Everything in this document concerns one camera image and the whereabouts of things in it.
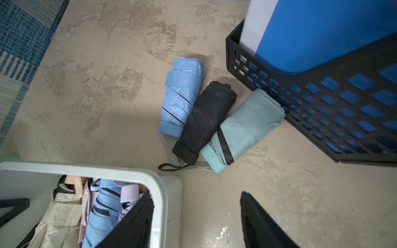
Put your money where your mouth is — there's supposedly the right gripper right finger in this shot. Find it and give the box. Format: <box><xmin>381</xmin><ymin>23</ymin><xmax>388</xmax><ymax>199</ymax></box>
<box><xmin>240</xmin><ymin>191</ymin><xmax>298</xmax><ymax>248</ymax></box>

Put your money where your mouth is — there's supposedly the black umbrella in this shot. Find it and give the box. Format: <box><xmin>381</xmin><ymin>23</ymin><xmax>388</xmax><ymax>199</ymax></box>
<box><xmin>158</xmin><ymin>81</ymin><xmax>237</xmax><ymax>172</ymax></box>

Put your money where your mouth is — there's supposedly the beige umbrella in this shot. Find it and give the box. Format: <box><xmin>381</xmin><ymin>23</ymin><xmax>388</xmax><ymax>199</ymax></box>
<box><xmin>17</xmin><ymin>175</ymin><xmax>87</xmax><ymax>248</ymax></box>

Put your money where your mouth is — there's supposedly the light blue umbrella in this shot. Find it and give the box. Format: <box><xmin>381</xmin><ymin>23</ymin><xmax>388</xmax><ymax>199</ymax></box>
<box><xmin>82</xmin><ymin>178</ymin><xmax>122</xmax><ymax>248</ymax></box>

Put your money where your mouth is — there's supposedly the grey green umbrella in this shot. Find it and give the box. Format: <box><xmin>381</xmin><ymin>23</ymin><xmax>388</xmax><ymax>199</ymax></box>
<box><xmin>201</xmin><ymin>89</ymin><xmax>285</xmax><ymax>174</ymax></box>

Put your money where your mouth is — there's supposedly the pink umbrella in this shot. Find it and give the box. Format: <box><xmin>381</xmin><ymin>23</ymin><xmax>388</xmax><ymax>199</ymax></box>
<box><xmin>78</xmin><ymin>178</ymin><xmax>93</xmax><ymax>243</ymax></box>

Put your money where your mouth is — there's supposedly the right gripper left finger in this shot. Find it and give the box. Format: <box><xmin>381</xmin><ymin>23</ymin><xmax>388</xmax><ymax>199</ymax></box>
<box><xmin>98</xmin><ymin>194</ymin><xmax>155</xmax><ymax>248</ymax></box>

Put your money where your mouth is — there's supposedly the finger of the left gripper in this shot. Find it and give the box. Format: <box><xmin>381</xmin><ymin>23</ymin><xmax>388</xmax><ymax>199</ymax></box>
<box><xmin>0</xmin><ymin>198</ymin><xmax>30</xmax><ymax>228</ymax></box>

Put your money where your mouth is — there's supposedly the white plastic storage box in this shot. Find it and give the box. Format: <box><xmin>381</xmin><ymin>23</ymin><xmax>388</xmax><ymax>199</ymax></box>
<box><xmin>1</xmin><ymin>161</ymin><xmax>183</xmax><ymax>248</ymax></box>

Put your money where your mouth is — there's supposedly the lavender umbrella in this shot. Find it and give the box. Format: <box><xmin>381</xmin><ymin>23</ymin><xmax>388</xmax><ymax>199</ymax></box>
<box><xmin>118</xmin><ymin>184</ymin><xmax>143</xmax><ymax>222</ymax></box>

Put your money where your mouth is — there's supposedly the black mesh file holder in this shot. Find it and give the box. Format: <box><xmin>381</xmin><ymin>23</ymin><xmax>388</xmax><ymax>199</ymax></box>
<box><xmin>225</xmin><ymin>24</ymin><xmax>397</xmax><ymax>166</ymax></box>

